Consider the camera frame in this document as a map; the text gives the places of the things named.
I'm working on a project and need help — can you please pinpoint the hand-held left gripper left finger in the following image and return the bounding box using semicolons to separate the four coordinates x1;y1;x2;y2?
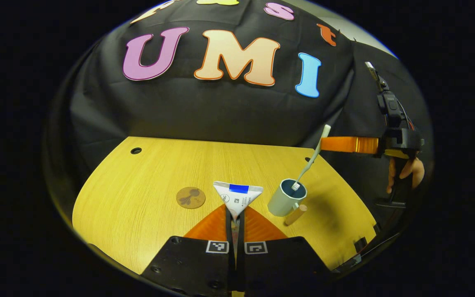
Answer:
142;204;237;294

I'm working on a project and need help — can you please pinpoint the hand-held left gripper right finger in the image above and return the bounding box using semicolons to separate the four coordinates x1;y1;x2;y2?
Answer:
237;205;333;292

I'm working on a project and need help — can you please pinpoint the black backdrop cloth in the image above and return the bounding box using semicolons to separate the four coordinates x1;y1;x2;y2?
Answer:
44;0;434;215

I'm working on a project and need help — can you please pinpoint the pale blue cup wooden handle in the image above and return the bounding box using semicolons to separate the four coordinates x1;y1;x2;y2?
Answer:
267;178;308;226

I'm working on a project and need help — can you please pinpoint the white toothbrush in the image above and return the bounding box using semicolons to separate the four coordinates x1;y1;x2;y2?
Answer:
291;124;332;192

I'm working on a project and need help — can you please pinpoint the white toothpaste tube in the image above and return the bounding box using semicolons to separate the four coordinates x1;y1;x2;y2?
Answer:
213;181;264;224

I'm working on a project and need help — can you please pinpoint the round brown coaster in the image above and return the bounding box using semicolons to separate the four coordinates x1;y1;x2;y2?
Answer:
176;186;207;210

